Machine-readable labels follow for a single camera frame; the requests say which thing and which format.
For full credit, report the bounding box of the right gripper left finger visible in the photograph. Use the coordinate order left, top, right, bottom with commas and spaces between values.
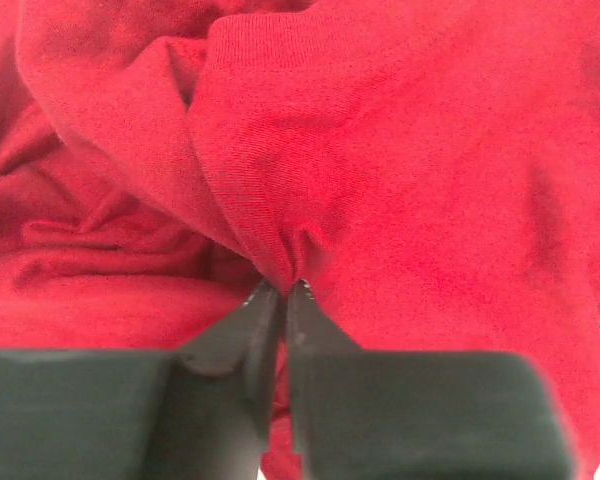
0, 283, 280, 479

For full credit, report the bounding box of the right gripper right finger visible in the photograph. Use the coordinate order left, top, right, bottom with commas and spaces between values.
286, 283, 575, 480

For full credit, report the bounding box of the red t-shirt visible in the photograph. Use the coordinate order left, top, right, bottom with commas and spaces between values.
0, 1, 600, 479

